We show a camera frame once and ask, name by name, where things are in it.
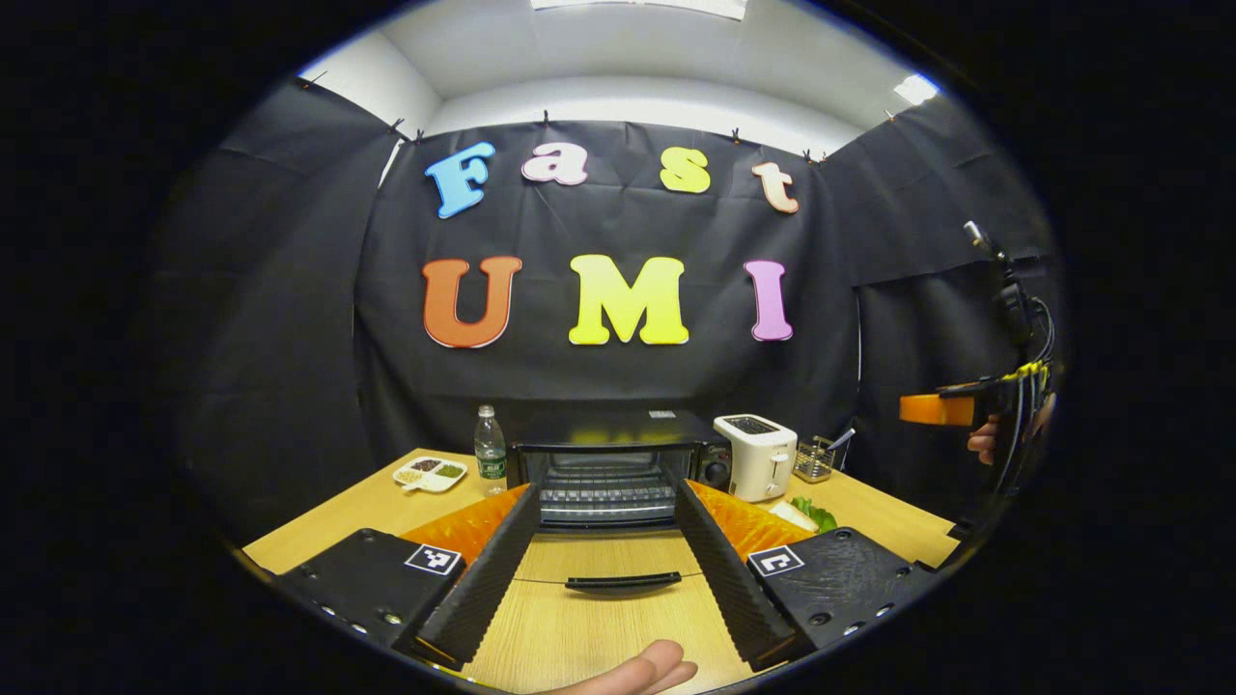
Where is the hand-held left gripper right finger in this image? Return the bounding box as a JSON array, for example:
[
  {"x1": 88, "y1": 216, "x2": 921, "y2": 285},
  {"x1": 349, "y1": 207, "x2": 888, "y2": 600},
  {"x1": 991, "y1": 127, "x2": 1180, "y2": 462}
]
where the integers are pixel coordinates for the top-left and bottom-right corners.
[{"x1": 673, "y1": 478, "x2": 942, "y2": 672}]

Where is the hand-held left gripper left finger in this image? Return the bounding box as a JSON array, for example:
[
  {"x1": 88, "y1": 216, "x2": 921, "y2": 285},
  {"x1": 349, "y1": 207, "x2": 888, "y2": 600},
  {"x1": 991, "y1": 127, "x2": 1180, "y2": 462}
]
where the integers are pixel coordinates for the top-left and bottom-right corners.
[{"x1": 275, "y1": 483, "x2": 542, "y2": 669}]

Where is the lettuce sandwich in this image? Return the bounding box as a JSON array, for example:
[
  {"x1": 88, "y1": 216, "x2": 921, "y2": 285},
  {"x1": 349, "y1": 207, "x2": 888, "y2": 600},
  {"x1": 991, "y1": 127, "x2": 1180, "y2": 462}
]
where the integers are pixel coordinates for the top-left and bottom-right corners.
[{"x1": 771, "y1": 496, "x2": 838, "y2": 534}]

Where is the black electric oven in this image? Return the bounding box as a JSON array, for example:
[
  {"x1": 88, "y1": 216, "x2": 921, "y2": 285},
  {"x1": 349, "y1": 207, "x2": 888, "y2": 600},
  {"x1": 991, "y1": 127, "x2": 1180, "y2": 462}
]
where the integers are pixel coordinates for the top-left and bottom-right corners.
[{"x1": 507, "y1": 410, "x2": 735, "y2": 594}]

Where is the white divided seasoning dish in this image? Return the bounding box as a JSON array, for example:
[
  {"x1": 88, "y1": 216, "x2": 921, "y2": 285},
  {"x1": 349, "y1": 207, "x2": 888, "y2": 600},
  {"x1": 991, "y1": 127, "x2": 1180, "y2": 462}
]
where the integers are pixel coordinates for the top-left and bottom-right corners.
[{"x1": 392, "y1": 456, "x2": 469, "y2": 494}]

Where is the white toaster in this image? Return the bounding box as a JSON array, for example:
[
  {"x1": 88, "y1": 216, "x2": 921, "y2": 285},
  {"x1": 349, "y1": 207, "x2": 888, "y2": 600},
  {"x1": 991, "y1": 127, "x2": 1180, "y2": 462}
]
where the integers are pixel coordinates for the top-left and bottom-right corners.
[{"x1": 715, "y1": 415, "x2": 799, "y2": 503}]

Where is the clear water bottle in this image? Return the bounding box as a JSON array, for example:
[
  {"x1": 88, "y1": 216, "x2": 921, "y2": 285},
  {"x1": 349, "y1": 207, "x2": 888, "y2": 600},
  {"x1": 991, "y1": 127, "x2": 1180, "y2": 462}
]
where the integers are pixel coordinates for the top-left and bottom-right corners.
[{"x1": 474, "y1": 404, "x2": 508, "y2": 496}]

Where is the large ceiling light panel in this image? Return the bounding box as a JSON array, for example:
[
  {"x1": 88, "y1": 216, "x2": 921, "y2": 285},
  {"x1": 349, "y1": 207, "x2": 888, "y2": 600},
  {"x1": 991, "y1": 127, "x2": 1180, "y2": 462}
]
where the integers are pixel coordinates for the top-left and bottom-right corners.
[{"x1": 529, "y1": 0, "x2": 749, "y2": 22}]

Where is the metal wire basket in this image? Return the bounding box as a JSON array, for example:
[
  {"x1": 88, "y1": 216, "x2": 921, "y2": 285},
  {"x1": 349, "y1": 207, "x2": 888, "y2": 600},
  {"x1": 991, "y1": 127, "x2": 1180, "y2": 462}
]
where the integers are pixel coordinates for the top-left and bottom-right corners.
[{"x1": 794, "y1": 436, "x2": 839, "y2": 484}]

